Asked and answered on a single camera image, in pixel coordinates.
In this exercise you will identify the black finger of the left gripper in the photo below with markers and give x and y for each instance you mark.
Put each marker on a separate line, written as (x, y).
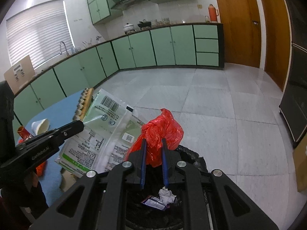
(34, 151)

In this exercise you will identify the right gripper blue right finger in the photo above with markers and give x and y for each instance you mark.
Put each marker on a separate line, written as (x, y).
(211, 200)

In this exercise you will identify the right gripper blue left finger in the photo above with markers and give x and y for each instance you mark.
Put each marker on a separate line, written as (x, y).
(96, 200)

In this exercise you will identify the large white plastic food bag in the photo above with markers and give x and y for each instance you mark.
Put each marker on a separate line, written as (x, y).
(111, 127)

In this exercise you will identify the crumpled white paper trash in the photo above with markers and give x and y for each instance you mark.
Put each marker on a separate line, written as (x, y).
(166, 196)

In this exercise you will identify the black trash bin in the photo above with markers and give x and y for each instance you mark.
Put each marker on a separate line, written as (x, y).
(140, 216)

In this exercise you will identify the green lower kitchen cabinets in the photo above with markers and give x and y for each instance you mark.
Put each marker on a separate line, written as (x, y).
(181, 45)

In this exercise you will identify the red paper snack cup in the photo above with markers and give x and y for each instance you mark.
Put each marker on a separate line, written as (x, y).
(23, 133)

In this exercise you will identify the white paper cup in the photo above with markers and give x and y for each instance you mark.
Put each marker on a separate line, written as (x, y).
(39, 127)

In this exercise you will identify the small red plastic bag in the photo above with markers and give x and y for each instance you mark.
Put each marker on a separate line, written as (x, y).
(41, 169)

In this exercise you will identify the blue foam floor mat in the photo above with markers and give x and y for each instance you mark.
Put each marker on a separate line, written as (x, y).
(59, 114)

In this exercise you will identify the dark wrapper in bin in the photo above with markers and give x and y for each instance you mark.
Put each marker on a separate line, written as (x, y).
(155, 202)

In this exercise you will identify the brown cardboard box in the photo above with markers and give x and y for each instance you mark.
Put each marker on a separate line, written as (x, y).
(20, 74)

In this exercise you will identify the chrome sink faucet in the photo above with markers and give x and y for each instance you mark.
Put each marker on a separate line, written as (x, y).
(63, 49)

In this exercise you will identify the white window blind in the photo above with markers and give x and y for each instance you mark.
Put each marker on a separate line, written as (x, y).
(37, 32)

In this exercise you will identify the black cabinet at right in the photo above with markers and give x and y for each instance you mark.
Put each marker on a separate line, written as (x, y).
(293, 103)

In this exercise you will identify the white cooking pot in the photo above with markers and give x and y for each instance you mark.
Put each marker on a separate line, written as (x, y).
(129, 28)

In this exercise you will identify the black wok pan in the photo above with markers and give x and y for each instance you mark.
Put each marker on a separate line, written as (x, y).
(143, 25)

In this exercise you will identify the steel range hood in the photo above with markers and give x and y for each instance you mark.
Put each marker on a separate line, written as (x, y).
(125, 4)

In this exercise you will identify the orange thermos flask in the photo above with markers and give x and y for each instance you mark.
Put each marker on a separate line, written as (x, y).
(213, 13)

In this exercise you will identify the brown wooden door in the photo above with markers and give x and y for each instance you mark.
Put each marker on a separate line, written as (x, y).
(277, 40)
(242, 31)

